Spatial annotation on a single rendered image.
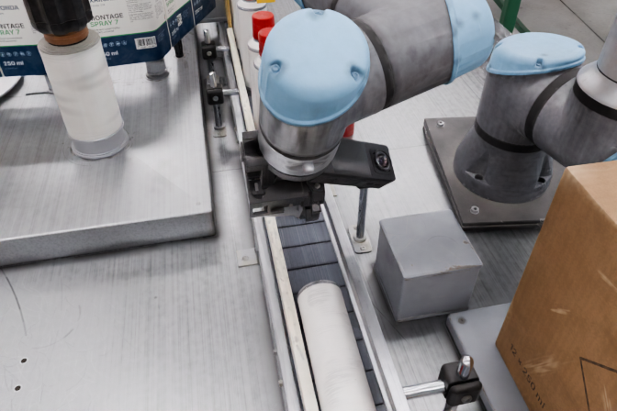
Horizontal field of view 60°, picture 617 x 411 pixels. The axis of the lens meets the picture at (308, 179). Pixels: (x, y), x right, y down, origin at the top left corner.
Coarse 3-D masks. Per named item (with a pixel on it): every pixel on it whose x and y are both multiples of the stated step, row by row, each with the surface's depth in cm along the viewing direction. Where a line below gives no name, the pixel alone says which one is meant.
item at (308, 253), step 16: (288, 224) 74; (304, 224) 74; (320, 224) 74; (288, 240) 72; (304, 240) 72; (320, 240) 72; (272, 256) 69; (288, 256) 69; (304, 256) 69; (320, 256) 69; (288, 272) 67; (304, 272) 67; (320, 272) 67; (336, 272) 67; (352, 320) 62; (288, 336) 60; (304, 336) 60; (368, 368) 57
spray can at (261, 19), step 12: (264, 12) 78; (252, 24) 78; (264, 24) 77; (252, 36) 79; (252, 48) 79; (252, 60) 80; (252, 72) 82; (252, 84) 84; (252, 96) 85; (252, 108) 87
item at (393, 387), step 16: (336, 208) 64; (336, 224) 62; (336, 240) 62; (352, 256) 59; (352, 272) 57; (352, 288) 57; (368, 304) 54; (368, 320) 52; (368, 336) 52; (384, 352) 50; (384, 368) 48; (384, 384) 48; (400, 384) 47; (400, 400) 46
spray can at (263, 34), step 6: (264, 30) 74; (270, 30) 74; (258, 36) 73; (264, 36) 72; (264, 42) 73; (258, 60) 75; (258, 66) 75; (258, 96) 78; (258, 102) 79; (258, 108) 80; (258, 114) 81
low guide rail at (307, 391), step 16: (240, 64) 102; (240, 80) 97; (240, 96) 96; (272, 224) 69; (272, 240) 67; (288, 288) 61; (288, 304) 59; (288, 320) 58; (304, 352) 55; (304, 368) 54; (304, 384) 52; (304, 400) 51
